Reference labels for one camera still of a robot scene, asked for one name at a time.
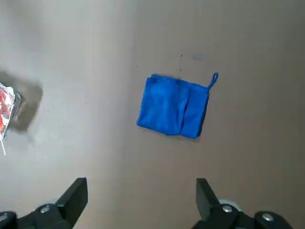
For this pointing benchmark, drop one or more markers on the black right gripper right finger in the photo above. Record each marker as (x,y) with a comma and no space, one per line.
(226,217)

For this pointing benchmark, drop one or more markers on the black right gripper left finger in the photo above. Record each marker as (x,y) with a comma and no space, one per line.
(47,217)

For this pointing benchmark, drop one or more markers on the blue dishcloth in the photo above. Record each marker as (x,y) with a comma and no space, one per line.
(166,107)

